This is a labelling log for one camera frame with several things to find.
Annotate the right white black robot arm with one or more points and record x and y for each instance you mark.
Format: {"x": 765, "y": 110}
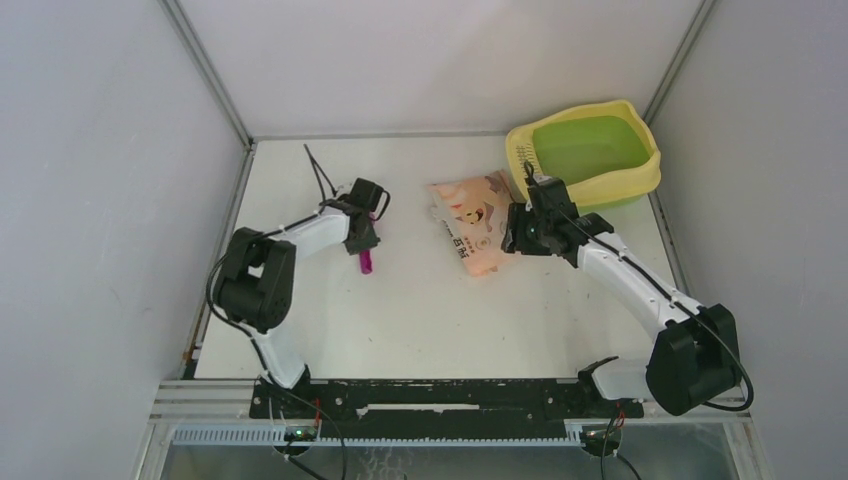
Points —
{"x": 695, "y": 358}

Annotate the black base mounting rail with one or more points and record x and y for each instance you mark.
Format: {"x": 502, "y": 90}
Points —
{"x": 440, "y": 410}

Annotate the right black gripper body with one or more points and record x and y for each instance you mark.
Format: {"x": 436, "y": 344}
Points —
{"x": 529, "y": 237}

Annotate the white slotted cable duct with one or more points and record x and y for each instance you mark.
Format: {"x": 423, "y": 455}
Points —
{"x": 267, "y": 435}

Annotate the magenta plastic scoop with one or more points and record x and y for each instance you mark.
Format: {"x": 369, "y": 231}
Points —
{"x": 366, "y": 262}

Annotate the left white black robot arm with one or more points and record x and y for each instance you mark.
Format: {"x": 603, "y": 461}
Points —
{"x": 251, "y": 287}

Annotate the pink cat litter bag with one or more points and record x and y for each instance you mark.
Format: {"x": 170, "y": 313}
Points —
{"x": 474, "y": 211}

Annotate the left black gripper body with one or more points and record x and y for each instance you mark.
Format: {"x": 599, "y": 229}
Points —
{"x": 368, "y": 241}

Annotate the yellow green litter box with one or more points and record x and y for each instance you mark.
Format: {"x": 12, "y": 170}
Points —
{"x": 604, "y": 152}

